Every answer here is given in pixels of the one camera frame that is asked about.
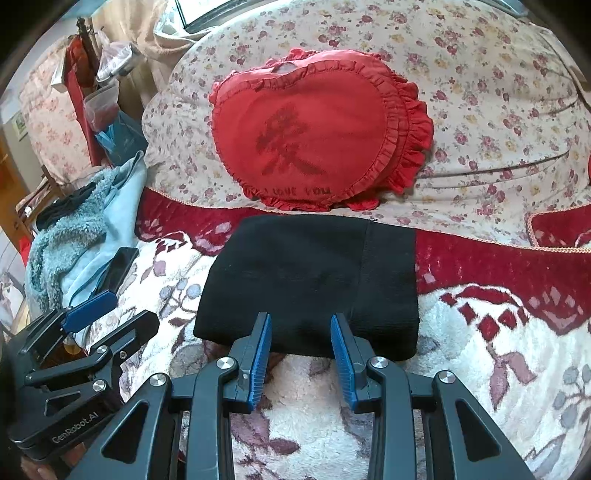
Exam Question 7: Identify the black smartphone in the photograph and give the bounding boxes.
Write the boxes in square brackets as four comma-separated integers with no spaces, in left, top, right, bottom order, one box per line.
[92,247,139,298]

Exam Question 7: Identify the blue bag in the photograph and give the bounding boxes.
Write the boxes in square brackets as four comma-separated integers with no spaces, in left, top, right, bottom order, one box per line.
[95,111,148,167]

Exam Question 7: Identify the red and white plush blanket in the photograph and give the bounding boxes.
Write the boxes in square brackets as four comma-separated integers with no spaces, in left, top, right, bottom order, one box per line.
[60,189,591,480]

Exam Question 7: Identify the black pants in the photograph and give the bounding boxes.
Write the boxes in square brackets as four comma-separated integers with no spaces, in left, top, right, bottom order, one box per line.
[193,216,421,361]

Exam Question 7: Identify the red heart-shaped frilled pillow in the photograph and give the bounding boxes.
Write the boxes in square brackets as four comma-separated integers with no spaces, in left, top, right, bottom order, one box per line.
[272,47,435,212]
[208,48,407,212]

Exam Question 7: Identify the beige curtain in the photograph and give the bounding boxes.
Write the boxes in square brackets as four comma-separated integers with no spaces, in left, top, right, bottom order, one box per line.
[99,0,208,63]

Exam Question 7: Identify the floral cover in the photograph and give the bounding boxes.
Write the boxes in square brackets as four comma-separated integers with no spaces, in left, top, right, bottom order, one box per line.
[21,37,93,185]

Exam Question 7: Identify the window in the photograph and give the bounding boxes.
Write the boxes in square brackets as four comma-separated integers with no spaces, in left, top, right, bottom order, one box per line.
[175,0,259,31]

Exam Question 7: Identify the floral print quilt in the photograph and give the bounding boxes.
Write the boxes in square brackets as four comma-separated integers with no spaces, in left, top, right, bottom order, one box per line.
[141,0,591,252]

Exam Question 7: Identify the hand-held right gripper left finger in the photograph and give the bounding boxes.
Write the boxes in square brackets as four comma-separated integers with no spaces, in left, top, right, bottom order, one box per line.
[69,312,273,480]

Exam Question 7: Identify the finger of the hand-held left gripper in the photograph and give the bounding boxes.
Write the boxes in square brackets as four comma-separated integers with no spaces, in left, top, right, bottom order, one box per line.
[18,290,118,355]
[25,310,160,392]

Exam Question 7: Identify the light blue fluffy cloth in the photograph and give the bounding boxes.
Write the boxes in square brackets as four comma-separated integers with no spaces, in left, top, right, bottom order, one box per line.
[25,150,148,319]

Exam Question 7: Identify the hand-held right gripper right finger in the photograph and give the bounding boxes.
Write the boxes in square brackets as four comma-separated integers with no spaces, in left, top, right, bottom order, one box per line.
[330,314,536,480]

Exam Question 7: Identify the black cloth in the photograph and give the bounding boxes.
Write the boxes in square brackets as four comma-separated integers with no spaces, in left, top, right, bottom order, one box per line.
[37,182,98,229]

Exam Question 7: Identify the red cushion with beige trim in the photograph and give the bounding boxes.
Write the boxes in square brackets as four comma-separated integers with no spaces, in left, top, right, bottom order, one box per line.
[526,210,591,252]

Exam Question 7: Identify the clear plastic bag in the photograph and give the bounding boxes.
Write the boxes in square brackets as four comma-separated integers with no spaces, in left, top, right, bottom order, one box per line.
[97,41,139,80]
[83,83,121,134]

